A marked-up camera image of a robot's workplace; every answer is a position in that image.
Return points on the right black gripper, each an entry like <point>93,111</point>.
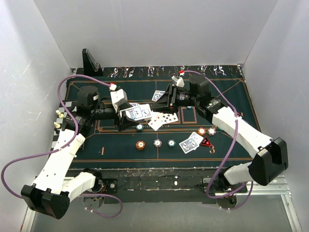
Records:
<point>167,103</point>

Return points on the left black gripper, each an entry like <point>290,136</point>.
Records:
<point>125,122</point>

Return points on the blue backed playing card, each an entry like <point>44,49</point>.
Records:
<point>134,104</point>

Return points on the seven of spades card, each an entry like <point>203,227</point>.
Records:
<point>169,118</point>

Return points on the blue white card deck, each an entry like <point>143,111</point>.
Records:
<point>140,112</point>

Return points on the four of diamonds card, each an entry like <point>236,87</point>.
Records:
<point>154,124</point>

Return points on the orange red chip stack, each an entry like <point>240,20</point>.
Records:
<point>140,145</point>

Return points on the peach blue chip stack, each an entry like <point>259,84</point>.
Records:
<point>157,143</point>

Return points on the green chip stack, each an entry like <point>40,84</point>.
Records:
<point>171,143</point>

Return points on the orange chips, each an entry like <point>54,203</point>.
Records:
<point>201,131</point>

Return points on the peach chips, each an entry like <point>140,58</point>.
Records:
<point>211,131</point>

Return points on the red triangular all-in marker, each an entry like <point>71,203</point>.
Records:
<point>206,142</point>

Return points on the six of diamonds card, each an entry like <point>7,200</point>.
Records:
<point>156,114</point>

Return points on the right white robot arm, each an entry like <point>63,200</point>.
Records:
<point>270,156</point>

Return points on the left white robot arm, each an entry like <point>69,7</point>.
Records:
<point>49,194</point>

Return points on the green poker table mat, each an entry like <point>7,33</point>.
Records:
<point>106,147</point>

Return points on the black stand with clear panel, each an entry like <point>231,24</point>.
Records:
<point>90,65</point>

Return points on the black white checkerboard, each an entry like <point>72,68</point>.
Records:
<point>60,120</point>

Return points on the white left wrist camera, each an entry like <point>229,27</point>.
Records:
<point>118,97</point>

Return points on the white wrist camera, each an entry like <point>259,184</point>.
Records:
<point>178,81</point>
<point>118,97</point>

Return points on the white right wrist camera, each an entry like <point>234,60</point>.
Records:
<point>178,81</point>

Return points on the aluminium mounting rail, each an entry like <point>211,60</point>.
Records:
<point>268,209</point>

